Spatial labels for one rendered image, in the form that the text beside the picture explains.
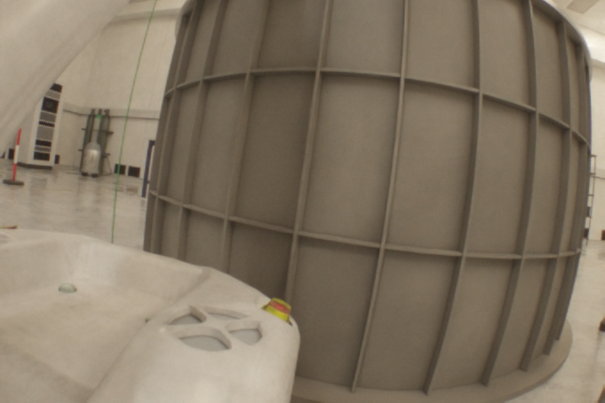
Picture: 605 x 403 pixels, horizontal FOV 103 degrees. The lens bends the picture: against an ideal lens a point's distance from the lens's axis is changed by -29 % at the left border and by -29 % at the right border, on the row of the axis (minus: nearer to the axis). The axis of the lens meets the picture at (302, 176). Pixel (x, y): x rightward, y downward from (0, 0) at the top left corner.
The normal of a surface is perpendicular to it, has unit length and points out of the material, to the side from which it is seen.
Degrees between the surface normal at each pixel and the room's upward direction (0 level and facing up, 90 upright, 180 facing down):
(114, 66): 90
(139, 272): 69
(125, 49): 90
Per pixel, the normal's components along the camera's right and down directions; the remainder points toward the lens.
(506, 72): 0.12, 0.00
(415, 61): -0.14, -0.04
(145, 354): 0.06, -0.80
